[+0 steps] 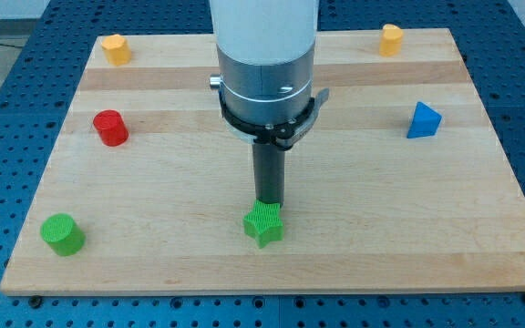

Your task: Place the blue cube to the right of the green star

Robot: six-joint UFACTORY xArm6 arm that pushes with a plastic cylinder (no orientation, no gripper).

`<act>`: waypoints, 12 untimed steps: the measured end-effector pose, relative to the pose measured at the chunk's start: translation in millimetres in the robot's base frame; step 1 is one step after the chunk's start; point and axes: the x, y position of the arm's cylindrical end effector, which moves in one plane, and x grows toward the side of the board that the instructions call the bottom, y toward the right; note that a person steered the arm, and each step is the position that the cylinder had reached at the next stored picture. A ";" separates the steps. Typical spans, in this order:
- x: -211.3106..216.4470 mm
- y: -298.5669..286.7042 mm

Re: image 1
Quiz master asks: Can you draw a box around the yellow heart block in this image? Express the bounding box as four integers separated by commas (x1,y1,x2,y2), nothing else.
379,24,404,56

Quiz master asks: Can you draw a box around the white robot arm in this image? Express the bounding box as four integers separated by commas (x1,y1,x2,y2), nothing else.
210,0,329,205

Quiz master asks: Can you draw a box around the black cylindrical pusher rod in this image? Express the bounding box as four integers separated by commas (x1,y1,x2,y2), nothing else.
252,144,285,206

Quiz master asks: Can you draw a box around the green cylinder block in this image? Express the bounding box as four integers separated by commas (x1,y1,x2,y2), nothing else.
39,213,86,257

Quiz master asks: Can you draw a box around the blue triangular block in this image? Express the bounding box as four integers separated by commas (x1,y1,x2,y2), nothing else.
407,102,442,138

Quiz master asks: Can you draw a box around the red cylinder block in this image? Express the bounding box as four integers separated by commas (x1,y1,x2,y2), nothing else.
93,109,129,147

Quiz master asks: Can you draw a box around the green star block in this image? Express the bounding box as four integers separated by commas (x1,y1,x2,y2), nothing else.
242,200,283,249

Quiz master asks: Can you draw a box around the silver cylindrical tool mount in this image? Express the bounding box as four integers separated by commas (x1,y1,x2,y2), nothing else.
217,47,329,151

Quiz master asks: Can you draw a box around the wooden board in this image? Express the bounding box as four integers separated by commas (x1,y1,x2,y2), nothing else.
0,28,525,296

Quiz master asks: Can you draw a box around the yellow hexagon block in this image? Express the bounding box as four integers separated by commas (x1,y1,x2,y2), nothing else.
101,34,132,66

